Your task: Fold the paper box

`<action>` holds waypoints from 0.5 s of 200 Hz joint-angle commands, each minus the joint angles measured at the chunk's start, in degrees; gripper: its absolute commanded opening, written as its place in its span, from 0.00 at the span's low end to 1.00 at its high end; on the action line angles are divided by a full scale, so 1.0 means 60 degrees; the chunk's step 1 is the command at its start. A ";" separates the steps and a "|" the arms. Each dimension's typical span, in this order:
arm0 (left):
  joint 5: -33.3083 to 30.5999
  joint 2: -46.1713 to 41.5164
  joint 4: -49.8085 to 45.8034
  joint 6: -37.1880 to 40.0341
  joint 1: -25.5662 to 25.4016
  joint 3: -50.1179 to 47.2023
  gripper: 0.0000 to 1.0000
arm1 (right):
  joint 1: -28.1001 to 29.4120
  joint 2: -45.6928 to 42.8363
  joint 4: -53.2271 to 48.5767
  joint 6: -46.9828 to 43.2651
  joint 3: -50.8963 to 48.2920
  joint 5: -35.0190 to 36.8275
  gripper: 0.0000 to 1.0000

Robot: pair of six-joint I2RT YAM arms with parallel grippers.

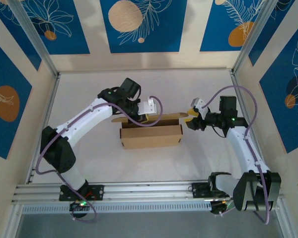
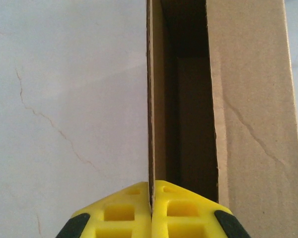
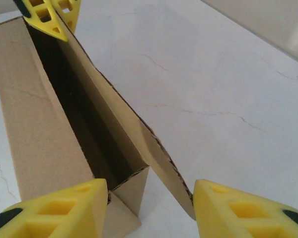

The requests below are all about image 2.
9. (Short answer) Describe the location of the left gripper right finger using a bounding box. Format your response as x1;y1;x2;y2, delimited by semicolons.
151;180;251;238

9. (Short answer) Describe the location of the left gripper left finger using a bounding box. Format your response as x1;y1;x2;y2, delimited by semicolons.
56;181;152;238

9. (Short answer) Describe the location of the brown cardboard box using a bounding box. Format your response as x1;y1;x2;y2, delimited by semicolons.
145;0;298;238

